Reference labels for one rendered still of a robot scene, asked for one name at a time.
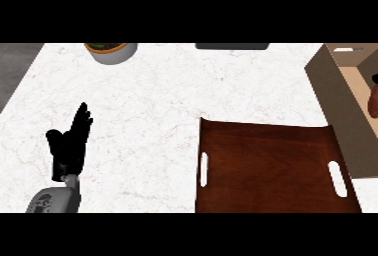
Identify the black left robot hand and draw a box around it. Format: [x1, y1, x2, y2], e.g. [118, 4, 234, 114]
[45, 101, 95, 183]

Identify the dark grey flat appliance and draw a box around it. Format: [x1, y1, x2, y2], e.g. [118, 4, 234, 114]
[195, 42, 272, 51]

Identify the grey plant pot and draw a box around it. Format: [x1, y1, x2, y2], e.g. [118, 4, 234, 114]
[83, 42, 139, 66]

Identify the reddish brown sweet potato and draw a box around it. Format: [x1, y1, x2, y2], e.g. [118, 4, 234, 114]
[366, 87, 378, 119]

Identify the cardboard box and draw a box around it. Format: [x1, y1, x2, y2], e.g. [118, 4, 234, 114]
[303, 42, 378, 180]

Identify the green plant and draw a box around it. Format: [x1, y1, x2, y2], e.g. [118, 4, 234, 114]
[86, 42, 124, 51]

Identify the brown wooden tray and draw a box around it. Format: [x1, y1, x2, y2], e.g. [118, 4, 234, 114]
[194, 116, 363, 214]

